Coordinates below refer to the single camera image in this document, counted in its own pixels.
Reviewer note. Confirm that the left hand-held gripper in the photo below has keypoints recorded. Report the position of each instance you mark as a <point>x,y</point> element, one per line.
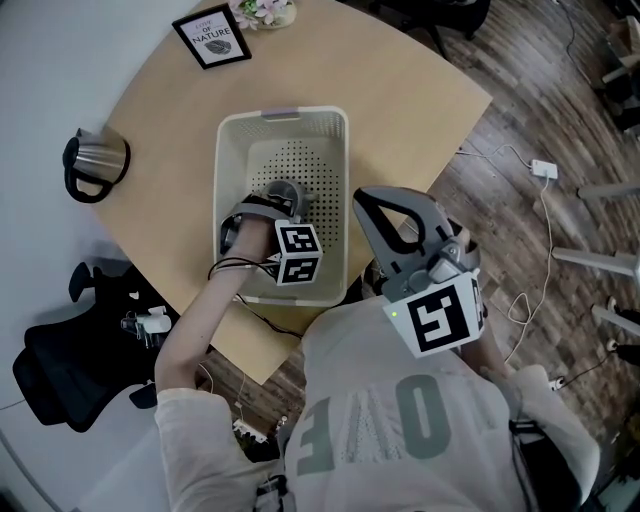
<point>300,255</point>

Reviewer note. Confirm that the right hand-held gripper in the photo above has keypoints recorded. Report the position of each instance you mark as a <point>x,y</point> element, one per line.
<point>440,320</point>

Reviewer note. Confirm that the white perforated plastic basket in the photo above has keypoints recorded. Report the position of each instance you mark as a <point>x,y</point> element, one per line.
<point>295,150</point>

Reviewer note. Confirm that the black shoulder bag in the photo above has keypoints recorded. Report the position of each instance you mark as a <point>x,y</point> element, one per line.
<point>530,450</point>

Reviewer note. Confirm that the person's right forearm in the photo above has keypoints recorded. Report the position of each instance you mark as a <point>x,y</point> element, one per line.
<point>487,355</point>

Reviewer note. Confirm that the person's left forearm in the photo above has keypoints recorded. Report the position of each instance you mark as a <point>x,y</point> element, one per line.
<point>200,325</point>

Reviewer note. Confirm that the white power adapter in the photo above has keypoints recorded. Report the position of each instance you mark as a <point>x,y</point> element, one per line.
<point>544,169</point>

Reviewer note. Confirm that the person's white printed shirt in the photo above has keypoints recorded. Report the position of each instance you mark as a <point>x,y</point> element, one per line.
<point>380,390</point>

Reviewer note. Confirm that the black framed picture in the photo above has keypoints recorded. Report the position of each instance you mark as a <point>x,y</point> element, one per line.
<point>212,36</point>

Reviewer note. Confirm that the flower bouquet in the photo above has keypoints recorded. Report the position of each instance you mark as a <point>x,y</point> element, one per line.
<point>265,12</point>

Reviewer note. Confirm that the grey table foot bar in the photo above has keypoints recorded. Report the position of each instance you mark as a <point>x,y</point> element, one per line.
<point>615,320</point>
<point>600,260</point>

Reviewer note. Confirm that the white power strip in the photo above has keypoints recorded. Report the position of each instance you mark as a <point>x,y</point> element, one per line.
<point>250,431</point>

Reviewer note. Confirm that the black office chair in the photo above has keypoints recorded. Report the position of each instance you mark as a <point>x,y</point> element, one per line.
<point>65,360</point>

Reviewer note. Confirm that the white wall socket block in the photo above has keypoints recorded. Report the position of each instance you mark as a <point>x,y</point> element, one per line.
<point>557,384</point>

